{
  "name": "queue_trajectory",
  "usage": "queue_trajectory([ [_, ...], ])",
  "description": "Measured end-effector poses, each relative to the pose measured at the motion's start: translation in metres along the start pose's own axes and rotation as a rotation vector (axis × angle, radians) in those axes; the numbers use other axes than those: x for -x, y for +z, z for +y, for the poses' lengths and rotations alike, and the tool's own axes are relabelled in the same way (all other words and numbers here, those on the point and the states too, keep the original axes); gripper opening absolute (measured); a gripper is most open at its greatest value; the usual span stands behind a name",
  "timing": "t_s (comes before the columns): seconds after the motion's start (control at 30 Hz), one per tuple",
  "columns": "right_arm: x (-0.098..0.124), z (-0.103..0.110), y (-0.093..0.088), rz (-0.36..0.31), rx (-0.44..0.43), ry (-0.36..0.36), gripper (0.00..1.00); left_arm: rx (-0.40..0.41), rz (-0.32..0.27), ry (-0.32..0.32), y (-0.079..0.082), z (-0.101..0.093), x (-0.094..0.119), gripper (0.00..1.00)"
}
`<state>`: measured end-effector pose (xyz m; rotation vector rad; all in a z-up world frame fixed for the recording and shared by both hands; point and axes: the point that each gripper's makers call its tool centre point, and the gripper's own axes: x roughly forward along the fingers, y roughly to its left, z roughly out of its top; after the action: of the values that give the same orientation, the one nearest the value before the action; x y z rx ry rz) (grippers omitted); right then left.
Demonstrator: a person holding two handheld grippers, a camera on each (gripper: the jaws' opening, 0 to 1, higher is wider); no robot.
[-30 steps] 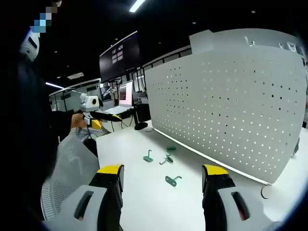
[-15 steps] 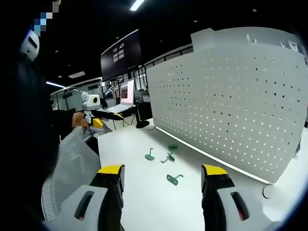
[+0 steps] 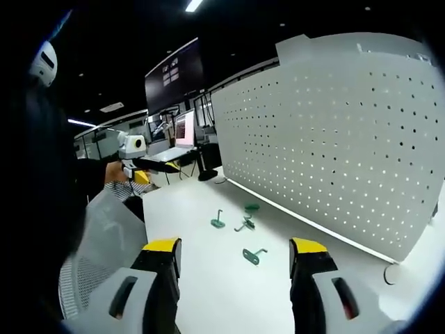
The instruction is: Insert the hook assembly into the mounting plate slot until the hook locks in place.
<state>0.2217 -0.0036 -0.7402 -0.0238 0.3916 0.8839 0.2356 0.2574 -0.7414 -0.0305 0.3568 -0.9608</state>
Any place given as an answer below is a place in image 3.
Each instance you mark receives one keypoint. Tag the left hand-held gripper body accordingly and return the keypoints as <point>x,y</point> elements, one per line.
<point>130,146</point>

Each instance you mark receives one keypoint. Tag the large black wall screen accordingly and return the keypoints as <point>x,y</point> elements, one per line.
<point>174,76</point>

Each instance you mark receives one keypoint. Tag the person's left hand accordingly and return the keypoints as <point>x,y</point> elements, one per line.
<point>114,173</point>

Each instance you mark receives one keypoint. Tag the silver laptop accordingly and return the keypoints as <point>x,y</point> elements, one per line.
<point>184,134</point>

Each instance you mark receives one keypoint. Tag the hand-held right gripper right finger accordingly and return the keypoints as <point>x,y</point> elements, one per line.
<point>323,288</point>

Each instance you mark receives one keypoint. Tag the green hook assembly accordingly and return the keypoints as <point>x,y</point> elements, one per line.
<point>247,223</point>
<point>218,222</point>
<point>251,256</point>
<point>252,207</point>

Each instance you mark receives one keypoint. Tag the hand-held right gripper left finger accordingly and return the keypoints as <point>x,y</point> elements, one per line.
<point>139,288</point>

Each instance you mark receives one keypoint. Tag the black stand base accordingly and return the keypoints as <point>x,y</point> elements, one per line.
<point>208,167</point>

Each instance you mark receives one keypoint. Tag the white perforated mounting plate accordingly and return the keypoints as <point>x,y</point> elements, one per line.
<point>330,146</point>

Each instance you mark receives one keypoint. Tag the white worn device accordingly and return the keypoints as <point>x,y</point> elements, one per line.
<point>44,64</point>

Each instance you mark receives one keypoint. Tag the ceiling light strip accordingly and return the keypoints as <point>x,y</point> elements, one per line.
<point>193,5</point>

